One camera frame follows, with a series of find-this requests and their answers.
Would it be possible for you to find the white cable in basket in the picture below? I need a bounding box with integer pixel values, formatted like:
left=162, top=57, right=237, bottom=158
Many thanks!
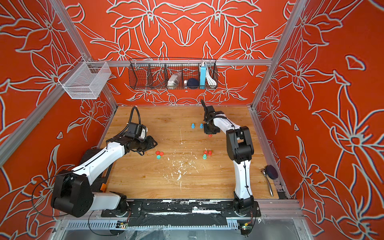
left=205, top=71, right=218, bottom=88

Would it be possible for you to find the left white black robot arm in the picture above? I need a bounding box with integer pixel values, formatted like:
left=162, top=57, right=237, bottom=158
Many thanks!
left=51, top=119, right=158, bottom=218

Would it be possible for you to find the silver pouch in basket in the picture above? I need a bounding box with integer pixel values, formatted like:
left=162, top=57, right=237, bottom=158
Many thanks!
left=167, top=72, right=182, bottom=90

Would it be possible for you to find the metal spoon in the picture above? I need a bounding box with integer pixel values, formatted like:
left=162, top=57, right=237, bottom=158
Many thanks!
left=261, top=169, right=274, bottom=197

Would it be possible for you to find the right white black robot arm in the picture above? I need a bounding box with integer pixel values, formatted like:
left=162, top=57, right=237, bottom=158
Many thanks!
left=201, top=100, right=255, bottom=215

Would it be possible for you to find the cluster of coloured stamps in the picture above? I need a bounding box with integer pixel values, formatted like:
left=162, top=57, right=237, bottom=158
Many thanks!
left=203, top=150, right=213, bottom=160

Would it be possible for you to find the dark blue round pad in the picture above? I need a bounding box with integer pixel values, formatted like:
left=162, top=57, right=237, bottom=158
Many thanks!
left=265, top=165, right=279, bottom=180

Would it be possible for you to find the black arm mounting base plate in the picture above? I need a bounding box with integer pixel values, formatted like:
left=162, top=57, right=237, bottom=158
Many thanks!
left=101, top=200, right=261, bottom=230

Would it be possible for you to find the light blue box in basket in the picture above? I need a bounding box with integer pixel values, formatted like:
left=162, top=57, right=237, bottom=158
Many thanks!
left=199, top=65, right=207, bottom=89

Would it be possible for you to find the dark blue round object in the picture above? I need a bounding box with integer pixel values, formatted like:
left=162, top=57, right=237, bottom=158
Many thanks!
left=187, top=78, right=200, bottom=89

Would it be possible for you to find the cluster of coloured stamp caps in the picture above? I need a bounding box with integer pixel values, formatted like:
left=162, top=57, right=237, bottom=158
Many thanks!
left=156, top=151, right=164, bottom=159

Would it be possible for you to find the white wire mesh basket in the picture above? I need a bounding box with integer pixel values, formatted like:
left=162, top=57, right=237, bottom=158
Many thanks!
left=59, top=62, right=111, bottom=100

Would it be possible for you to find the black wire wall basket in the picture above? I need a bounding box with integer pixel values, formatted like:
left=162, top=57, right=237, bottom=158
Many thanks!
left=128, top=58, right=219, bottom=90

